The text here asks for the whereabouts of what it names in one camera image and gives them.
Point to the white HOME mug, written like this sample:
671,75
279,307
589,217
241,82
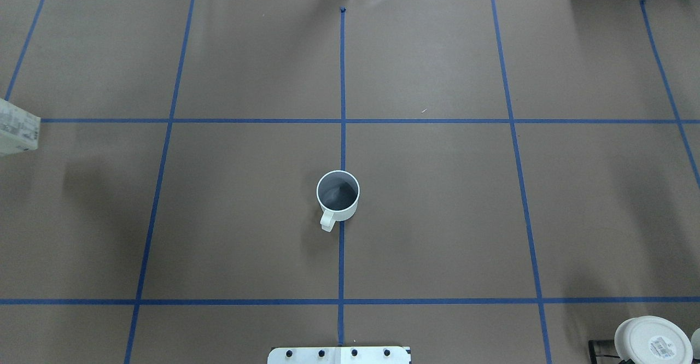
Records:
338,195

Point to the milk carton blue white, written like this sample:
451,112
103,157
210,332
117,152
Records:
20,129

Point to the white cup on rack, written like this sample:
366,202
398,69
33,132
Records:
651,339

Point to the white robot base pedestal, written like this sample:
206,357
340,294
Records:
366,354

